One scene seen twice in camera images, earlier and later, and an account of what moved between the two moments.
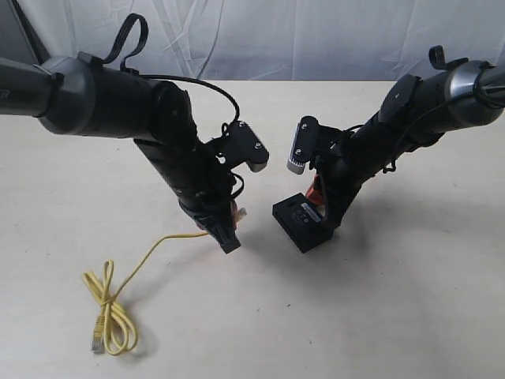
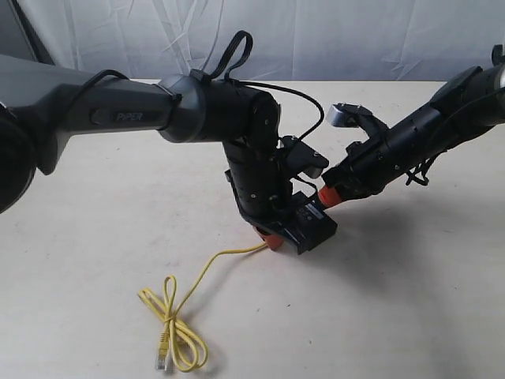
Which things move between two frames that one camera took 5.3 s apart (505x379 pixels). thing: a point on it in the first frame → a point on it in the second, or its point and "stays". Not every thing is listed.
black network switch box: x=303 y=222 stays
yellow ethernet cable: x=113 y=328 → x=180 y=345
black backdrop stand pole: x=34 y=42 stays
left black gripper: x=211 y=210 → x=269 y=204
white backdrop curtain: x=277 y=40 stays
